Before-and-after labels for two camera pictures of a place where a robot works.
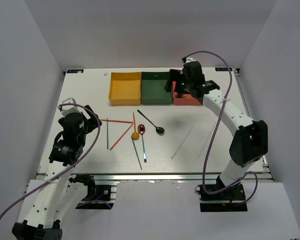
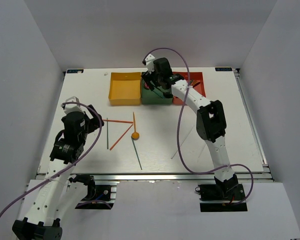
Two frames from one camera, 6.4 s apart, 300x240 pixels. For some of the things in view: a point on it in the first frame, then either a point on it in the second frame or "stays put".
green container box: (152, 88) stays put
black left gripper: (92, 122) stays put
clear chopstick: (182, 143) stays put
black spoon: (159, 130) to (164, 94)
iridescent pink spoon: (141, 130) to (146, 86)
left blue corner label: (73, 71) stays put
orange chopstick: (117, 121) stays put
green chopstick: (136, 153) stays put
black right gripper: (174, 75) to (147, 78)
